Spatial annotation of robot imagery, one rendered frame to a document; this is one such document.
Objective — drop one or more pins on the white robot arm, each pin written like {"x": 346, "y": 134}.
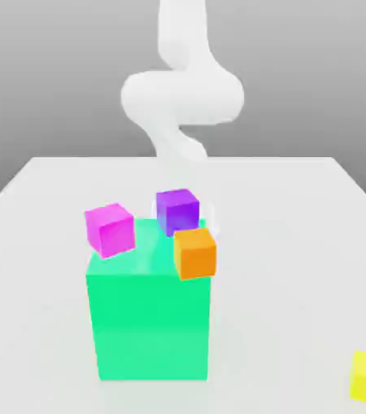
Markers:
{"x": 182, "y": 97}

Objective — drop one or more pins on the small purple cube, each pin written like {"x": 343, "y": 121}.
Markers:
{"x": 179, "y": 212}

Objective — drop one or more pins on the small orange cube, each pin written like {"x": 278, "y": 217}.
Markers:
{"x": 197, "y": 255}

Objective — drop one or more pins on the small magenta cube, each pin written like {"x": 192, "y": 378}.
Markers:
{"x": 110, "y": 231}

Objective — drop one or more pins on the large green box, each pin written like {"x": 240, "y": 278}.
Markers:
{"x": 150, "y": 323}

